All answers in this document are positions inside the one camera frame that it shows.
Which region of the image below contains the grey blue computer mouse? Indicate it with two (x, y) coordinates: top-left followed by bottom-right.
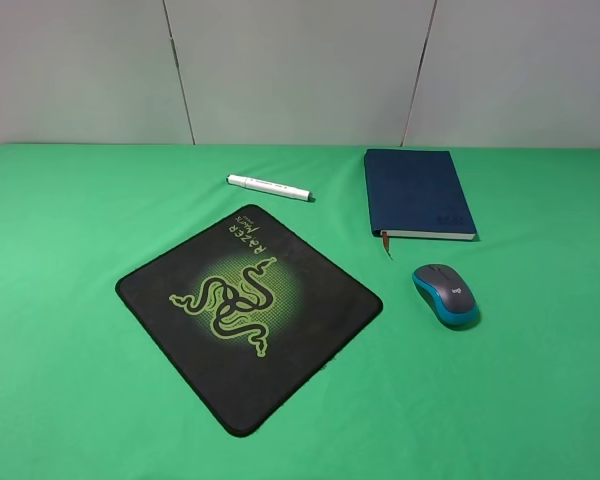
(412, 264), (480, 329)

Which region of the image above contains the white marker pen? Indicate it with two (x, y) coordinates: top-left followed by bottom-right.
(226, 174), (313, 202)

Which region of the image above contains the blue notebook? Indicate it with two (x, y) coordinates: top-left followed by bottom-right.
(364, 149), (478, 252)

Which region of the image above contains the black razer mouse pad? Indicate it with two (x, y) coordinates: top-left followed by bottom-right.
(115, 204), (383, 437)

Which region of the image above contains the green table cloth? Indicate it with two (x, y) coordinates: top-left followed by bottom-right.
(0, 144), (600, 479)

